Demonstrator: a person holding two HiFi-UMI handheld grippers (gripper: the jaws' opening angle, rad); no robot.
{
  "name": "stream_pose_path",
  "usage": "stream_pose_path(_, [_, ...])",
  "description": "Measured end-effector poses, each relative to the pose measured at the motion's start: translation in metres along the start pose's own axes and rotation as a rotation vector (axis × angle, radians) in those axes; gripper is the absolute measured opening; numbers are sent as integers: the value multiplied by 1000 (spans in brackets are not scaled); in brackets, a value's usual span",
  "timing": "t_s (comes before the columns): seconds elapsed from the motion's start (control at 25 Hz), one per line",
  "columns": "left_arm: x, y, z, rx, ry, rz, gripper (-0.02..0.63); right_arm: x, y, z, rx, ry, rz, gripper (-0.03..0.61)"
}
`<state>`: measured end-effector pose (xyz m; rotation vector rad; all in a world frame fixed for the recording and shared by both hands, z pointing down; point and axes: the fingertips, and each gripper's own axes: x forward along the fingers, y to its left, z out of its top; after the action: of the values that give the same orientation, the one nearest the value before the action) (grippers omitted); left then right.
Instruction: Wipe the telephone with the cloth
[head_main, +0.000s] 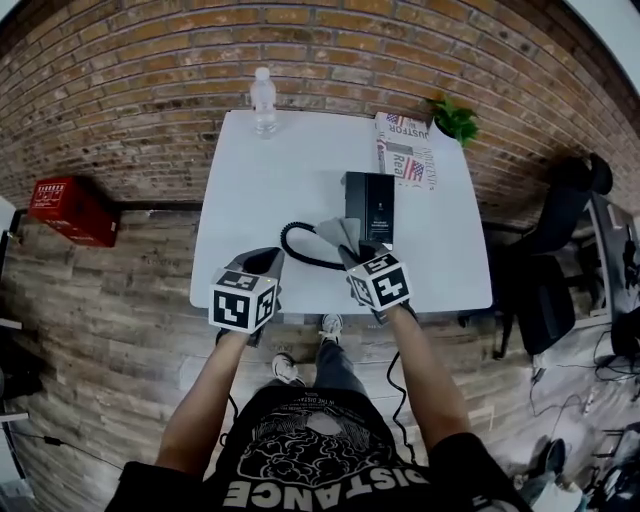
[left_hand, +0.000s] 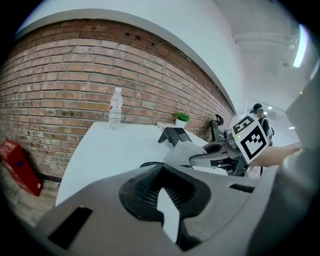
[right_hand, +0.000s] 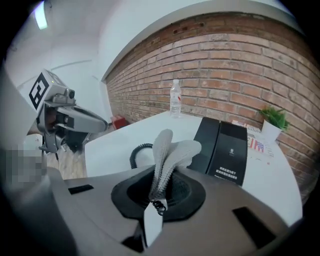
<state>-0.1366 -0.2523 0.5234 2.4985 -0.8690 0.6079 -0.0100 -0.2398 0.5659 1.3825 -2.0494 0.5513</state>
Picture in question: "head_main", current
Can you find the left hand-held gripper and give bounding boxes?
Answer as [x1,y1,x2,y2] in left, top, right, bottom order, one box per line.
[208,246,286,349]

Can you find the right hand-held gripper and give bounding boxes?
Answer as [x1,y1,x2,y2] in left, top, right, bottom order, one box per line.
[337,240,419,327]

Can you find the grey cloth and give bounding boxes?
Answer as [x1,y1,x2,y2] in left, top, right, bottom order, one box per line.
[313,216,363,253]

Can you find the black telephone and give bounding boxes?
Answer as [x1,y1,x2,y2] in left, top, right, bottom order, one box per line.
[343,171,397,253]

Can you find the person's right forearm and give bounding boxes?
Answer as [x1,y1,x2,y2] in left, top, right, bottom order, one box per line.
[385,303,474,457]

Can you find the person's left forearm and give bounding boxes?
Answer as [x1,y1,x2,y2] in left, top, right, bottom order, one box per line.
[154,327,253,484]

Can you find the person's white right shoe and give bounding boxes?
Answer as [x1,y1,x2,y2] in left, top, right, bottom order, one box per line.
[317,312,346,347]

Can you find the person's white shoe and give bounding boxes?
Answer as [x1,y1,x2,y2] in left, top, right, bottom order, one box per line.
[270,351,307,387]
[317,312,346,347]

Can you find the person's white left shoe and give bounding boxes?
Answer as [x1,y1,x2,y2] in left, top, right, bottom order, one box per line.
[270,351,307,387]

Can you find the person's dark trousers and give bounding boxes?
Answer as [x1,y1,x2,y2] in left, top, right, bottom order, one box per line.
[311,337,372,398]

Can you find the folded printed newspaper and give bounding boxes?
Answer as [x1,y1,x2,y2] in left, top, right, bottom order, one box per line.
[373,111,442,194]

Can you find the person's black printed t-shirt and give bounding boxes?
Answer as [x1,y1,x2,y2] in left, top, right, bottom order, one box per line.
[103,384,532,512]

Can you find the clear plastic water bottle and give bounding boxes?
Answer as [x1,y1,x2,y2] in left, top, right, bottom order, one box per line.
[248,67,279,141]

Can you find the green potted plant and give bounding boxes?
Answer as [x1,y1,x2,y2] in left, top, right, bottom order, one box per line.
[423,93,482,150]

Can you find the red box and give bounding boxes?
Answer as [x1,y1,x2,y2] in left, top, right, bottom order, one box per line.
[26,175,122,249]

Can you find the black office chair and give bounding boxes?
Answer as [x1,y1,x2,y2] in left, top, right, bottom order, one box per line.
[491,151,615,362]

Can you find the grey side desk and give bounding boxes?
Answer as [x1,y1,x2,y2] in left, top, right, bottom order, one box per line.
[587,192,640,324]

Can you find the black coiled telephone cord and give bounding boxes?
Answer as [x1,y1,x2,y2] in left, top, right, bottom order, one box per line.
[279,219,347,272]

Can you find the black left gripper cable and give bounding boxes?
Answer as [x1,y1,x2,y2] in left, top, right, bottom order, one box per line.
[218,393,242,451]

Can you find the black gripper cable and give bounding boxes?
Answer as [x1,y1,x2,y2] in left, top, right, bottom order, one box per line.
[218,393,242,451]
[386,349,417,464]

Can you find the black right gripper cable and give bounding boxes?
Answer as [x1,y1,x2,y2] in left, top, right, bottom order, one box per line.
[386,349,417,464]

